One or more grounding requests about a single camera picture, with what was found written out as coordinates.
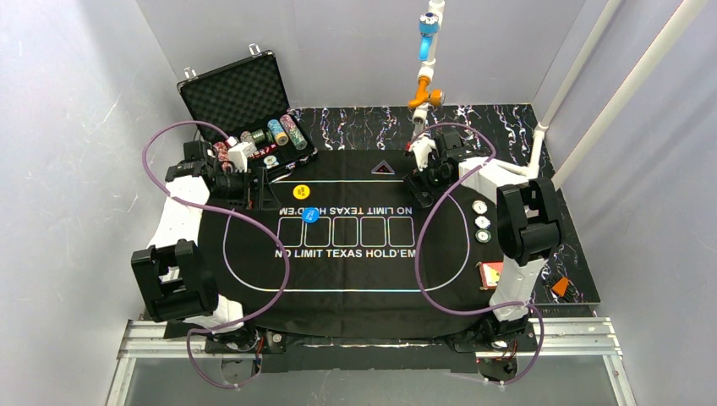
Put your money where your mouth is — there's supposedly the white blue poker chip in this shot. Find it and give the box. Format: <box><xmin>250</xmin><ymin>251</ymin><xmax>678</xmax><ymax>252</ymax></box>
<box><xmin>474</xmin><ymin>216</ymin><xmax>491</xmax><ymax>229</ymax></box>

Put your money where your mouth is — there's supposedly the black aluminium chip case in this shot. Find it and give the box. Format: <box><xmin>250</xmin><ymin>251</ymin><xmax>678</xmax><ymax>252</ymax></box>
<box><xmin>177</xmin><ymin>50</ymin><xmax>318</xmax><ymax>179</ymax></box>

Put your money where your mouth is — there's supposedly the yellow big blind button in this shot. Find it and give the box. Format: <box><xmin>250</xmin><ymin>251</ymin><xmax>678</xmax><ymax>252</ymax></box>
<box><xmin>293</xmin><ymin>184</ymin><xmax>310</xmax><ymax>200</ymax></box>

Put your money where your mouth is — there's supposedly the white pvc pipe frame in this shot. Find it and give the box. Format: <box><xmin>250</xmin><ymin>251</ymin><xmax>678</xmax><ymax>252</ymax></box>
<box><xmin>408</xmin><ymin>0</ymin><xmax>708</xmax><ymax>192</ymax></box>

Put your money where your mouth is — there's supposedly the red playing card box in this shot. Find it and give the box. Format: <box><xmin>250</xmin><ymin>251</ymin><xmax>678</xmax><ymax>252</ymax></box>
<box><xmin>476</xmin><ymin>261</ymin><xmax>504</xmax><ymax>291</ymax></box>

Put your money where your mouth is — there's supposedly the green poker chip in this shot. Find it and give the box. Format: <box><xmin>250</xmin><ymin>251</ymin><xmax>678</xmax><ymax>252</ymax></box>
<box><xmin>474</xmin><ymin>229</ymin><xmax>492</xmax><ymax>244</ymax></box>

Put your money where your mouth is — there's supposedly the red poker chip stack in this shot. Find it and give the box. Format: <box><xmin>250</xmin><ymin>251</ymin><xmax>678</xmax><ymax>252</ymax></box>
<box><xmin>213</xmin><ymin>141</ymin><xmax>234</xmax><ymax>173</ymax></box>

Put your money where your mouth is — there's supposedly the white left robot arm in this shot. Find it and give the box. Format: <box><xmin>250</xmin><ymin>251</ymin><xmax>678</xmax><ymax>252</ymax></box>
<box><xmin>131</xmin><ymin>139</ymin><xmax>268</xmax><ymax>334</ymax></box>

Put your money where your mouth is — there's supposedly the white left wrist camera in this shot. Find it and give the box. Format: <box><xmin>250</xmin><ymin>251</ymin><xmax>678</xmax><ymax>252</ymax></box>
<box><xmin>226</xmin><ymin>137</ymin><xmax>257</xmax><ymax>173</ymax></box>

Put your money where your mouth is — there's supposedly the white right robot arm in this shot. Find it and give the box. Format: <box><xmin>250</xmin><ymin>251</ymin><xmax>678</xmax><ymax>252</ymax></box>
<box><xmin>407</xmin><ymin>130</ymin><xmax>564</xmax><ymax>324</ymax></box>

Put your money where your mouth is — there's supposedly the orange black small tool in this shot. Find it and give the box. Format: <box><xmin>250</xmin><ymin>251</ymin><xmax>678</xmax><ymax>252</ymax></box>
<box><xmin>545</xmin><ymin>274</ymin><xmax>572</xmax><ymax>302</ymax></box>

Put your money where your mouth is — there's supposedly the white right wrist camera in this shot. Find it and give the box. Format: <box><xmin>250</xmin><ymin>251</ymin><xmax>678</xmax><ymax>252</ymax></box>
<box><xmin>407</xmin><ymin>135</ymin><xmax>436</xmax><ymax>172</ymax></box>

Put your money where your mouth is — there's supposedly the blue chip stack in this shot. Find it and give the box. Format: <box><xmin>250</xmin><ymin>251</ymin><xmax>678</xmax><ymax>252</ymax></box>
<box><xmin>267</xmin><ymin>119</ymin><xmax>289</xmax><ymax>145</ymax></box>

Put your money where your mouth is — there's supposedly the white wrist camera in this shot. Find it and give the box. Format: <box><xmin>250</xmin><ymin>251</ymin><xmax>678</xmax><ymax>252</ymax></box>
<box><xmin>226</xmin><ymin>137</ymin><xmax>257</xmax><ymax>173</ymax></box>
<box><xmin>407</xmin><ymin>135</ymin><xmax>436</xmax><ymax>172</ymax></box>

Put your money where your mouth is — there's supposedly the black poker table mat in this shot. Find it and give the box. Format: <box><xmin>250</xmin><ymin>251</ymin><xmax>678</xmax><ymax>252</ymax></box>
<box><xmin>199</xmin><ymin>151</ymin><xmax>503</xmax><ymax>339</ymax></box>

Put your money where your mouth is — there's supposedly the white grey poker chip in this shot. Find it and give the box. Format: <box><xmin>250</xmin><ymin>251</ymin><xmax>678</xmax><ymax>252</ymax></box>
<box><xmin>471</xmin><ymin>200</ymin><xmax>488</xmax><ymax>216</ymax></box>

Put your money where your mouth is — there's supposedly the pink green chip stack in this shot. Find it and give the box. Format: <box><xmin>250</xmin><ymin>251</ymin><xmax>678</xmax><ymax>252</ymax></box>
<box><xmin>279</xmin><ymin>114</ymin><xmax>308</xmax><ymax>151</ymax></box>

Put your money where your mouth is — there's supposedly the blue small blind button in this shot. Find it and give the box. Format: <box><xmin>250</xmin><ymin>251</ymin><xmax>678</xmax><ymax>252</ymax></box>
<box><xmin>302</xmin><ymin>206</ymin><xmax>320</xmax><ymax>224</ymax></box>

